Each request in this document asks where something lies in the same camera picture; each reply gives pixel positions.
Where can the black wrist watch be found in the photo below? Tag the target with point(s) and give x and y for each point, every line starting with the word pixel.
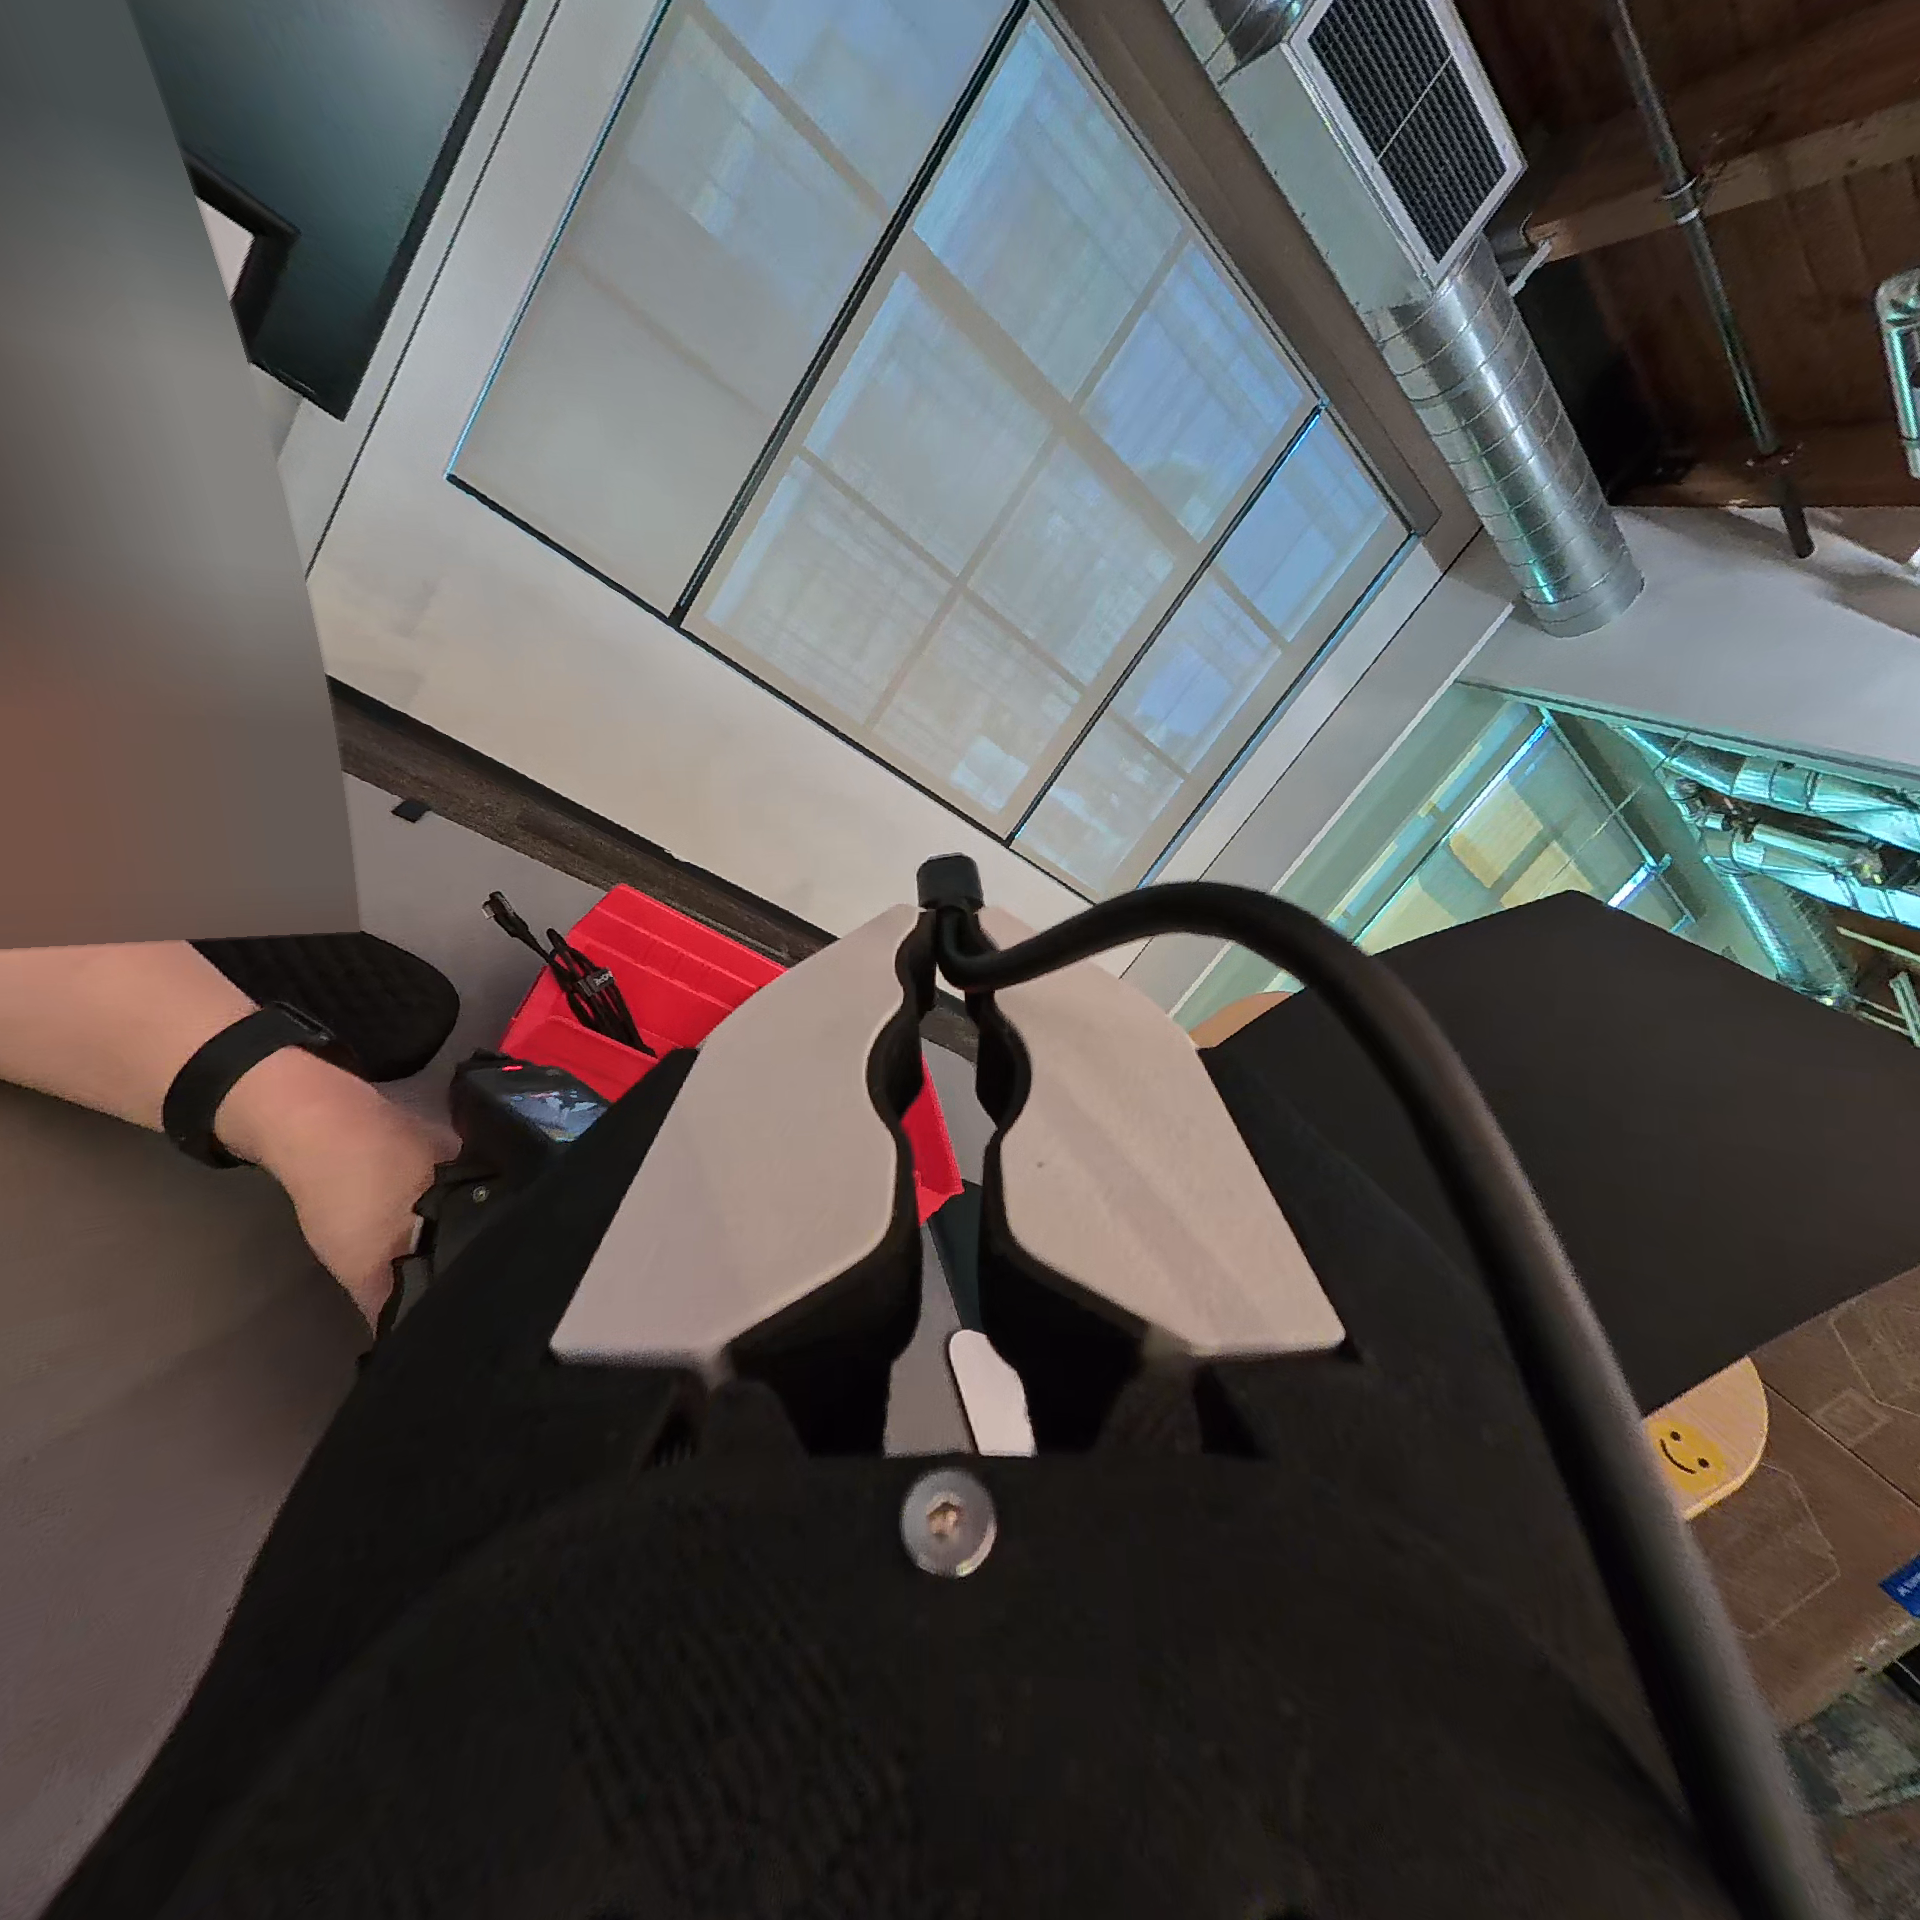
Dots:
pixel 225 1073

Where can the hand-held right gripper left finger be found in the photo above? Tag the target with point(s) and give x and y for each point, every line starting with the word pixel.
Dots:
pixel 749 1184

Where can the person's left forearm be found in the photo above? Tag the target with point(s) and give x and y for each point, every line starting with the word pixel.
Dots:
pixel 90 1020

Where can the thin dark ceiling pipe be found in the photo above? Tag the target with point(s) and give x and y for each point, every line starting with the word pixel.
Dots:
pixel 1686 196

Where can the black panel on wooden board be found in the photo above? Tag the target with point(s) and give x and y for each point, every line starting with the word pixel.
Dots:
pixel 1650 1079

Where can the red plastic bin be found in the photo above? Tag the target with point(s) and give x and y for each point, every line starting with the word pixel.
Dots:
pixel 660 960

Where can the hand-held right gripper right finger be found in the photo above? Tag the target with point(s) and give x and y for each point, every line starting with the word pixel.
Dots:
pixel 1154 1184

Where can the yellow smiley sticker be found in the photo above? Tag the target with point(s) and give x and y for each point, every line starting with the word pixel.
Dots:
pixel 1682 1453

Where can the person's left hand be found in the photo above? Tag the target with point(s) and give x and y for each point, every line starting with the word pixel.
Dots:
pixel 352 1184

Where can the ceiling air vent unit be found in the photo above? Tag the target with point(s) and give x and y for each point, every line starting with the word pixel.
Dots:
pixel 1395 120

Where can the white divider foot plate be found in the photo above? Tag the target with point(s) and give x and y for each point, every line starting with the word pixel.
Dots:
pixel 989 1403

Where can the ribbed round metal duct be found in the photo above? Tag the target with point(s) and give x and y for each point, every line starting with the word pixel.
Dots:
pixel 1515 451

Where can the black wall screen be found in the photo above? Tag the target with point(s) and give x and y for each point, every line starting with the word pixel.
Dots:
pixel 345 182

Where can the large gridded window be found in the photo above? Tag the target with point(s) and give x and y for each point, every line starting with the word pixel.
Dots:
pixel 930 451

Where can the person's black textured clothing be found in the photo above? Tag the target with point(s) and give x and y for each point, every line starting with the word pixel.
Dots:
pixel 376 998

